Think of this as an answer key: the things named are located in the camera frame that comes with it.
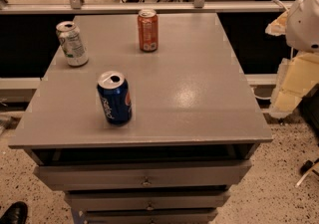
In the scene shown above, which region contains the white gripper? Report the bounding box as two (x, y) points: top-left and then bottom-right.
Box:
(265, 0), (319, 118)

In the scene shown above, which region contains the blue pepsi can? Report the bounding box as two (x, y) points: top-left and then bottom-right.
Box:
(97, 71), (132, 125)

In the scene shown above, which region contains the cabinet drawer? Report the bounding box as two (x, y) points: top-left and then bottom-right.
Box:
(66, 190), (230, 211)
(85, 208), (217, 224)
(34, 160), (251, 191)

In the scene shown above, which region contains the top cabinet drawer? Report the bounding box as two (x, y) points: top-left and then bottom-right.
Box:
(34, 160), (251, 191)

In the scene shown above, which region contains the grey drawer cabinet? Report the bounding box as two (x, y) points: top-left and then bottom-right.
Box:
(8, 13), (274, 224)

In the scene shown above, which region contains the middle cabinet drawer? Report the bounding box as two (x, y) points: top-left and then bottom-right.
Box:
(66, 190), (230, 211)

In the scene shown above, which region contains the black shoe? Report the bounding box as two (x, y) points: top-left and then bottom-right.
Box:
(0, 201), (28, 224)

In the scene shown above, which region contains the bottom cabinet drawer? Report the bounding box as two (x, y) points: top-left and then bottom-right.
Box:
(85, 208), (217, 224)

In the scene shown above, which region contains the orange-red coke can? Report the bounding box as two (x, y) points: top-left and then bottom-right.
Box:
(138, 9), (159, 52)

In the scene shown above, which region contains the white green soda can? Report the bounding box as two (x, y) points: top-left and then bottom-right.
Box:
(56, 21), (89, 67)

